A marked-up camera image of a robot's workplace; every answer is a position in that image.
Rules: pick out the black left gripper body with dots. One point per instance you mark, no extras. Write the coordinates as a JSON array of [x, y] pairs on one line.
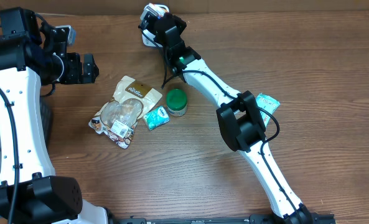
[[73, 71]]

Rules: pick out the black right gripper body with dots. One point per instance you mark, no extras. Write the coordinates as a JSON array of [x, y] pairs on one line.
[[180, 23]]

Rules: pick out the brown snack pouch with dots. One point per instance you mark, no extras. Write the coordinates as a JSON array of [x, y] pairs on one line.
[[118, 118]]

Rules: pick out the green lid jar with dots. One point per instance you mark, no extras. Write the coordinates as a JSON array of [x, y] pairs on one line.
[[176, 101]]

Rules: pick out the teal tissue pack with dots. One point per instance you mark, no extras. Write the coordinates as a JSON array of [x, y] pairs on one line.
[[156, 118], [267, 103]]

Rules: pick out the orange snack packet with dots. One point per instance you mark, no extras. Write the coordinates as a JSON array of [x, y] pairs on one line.
[[160, 9]]

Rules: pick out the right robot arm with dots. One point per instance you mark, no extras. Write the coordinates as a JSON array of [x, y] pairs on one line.
[[239, 117]]

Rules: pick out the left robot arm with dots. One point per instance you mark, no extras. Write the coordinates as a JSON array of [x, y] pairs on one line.
[[33, 53]]

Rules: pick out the white barcode scanner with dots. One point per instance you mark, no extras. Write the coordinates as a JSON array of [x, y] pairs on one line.
[[147, 40]]

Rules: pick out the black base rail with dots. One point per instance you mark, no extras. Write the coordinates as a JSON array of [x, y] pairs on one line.
[[252, 219]]

